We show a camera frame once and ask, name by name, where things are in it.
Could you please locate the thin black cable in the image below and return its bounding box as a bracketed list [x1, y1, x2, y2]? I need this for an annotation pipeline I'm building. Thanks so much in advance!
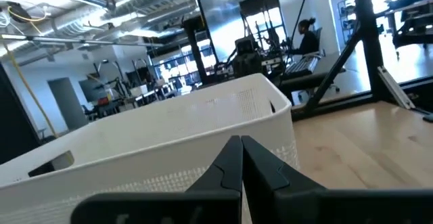
[283, 0, 313, 70]

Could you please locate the person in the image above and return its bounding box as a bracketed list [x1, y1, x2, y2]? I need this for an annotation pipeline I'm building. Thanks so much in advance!
[287, 17, 321, 57]

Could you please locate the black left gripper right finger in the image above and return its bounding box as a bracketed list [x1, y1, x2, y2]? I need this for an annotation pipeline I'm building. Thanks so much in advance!
[241, 135, 433, 224]

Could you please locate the black side desk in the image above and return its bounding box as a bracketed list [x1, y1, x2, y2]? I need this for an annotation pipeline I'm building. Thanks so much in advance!
[278, 52, 346, 93]

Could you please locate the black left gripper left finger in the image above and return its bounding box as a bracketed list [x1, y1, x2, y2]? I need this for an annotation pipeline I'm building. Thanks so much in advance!
[70, 135, 244, 224]

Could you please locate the black computer keyboard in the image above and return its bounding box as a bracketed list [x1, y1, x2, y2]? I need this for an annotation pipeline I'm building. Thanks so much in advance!
[283, 55, 321, 81]

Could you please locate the black curtain divider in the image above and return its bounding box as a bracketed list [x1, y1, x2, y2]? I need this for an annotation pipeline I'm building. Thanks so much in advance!
[0, 63, 42, 166]

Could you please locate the grey door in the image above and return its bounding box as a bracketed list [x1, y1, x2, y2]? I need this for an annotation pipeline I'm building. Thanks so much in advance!
[47, 77, 89, 131]

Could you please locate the white perforated plastic basket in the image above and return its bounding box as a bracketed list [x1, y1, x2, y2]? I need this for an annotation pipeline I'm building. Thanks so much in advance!
[0, 73, 300, 224]

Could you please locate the silver metal bracket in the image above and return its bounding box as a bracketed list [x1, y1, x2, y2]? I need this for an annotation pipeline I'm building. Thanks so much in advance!
[376, 65, 417, 111]

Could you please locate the black aluminium table frame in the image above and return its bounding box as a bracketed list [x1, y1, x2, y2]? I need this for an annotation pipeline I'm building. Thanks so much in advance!
[290, 0, 433, 123]

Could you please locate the yellow hanging cable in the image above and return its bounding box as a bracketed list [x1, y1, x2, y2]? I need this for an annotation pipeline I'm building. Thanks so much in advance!
[0, 5, 59, 139]

